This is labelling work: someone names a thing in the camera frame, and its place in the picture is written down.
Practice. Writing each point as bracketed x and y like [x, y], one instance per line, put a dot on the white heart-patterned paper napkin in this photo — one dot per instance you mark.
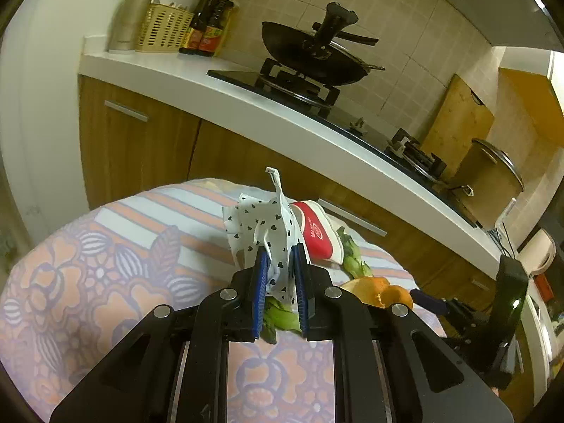
[253, 223]

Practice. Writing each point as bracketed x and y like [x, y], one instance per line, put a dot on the brown wooden cabinet doors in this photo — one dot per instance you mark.
[130, 143]

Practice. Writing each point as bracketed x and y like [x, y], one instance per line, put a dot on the green vegetable stalk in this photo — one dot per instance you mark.
[353, 265]

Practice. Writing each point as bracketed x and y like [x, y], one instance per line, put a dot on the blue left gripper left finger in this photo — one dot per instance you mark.
[259, 289]

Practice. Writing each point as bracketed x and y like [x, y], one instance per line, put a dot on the floral striped tablecloth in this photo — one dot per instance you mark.
[79, 292]

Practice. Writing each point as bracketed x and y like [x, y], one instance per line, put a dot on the white electric kettle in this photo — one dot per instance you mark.
[538, 253]

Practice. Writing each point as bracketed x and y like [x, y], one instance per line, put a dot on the orange peel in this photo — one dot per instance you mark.
[378, 292]

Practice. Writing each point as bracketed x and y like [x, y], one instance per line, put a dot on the white power strip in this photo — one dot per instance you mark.
[499, 223]

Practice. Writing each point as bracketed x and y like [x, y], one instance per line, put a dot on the silver thermos canister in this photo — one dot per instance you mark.
[127, 26]

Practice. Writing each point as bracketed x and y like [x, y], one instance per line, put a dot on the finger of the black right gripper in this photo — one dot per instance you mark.
[430, 303]

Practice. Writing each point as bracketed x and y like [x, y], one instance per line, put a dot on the beige rice cooker pot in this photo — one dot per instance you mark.
[486, 182]

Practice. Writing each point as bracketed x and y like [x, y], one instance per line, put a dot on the green vegetable piece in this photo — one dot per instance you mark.
[277, 317]

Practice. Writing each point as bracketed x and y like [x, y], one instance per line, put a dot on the cream plastic basket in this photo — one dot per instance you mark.
[163, 29]

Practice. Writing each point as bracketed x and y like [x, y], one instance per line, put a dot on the black gas stove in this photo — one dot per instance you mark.
[318, 102]

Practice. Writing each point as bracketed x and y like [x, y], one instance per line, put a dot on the dark soy sauce bottle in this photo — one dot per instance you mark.
[196, 28]

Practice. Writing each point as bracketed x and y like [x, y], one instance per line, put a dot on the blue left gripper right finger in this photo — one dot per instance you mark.
[298, 264]

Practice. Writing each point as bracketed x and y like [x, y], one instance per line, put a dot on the black wok with lid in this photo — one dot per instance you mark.
[314, 54]

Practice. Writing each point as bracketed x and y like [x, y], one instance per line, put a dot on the red and white paper cup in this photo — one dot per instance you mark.
[320, 237]

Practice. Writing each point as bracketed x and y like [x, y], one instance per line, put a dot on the red-label sauce bottle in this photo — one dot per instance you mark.
[218, 16]

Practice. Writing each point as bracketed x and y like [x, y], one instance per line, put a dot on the wooden cutting board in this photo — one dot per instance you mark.
[461, 118]

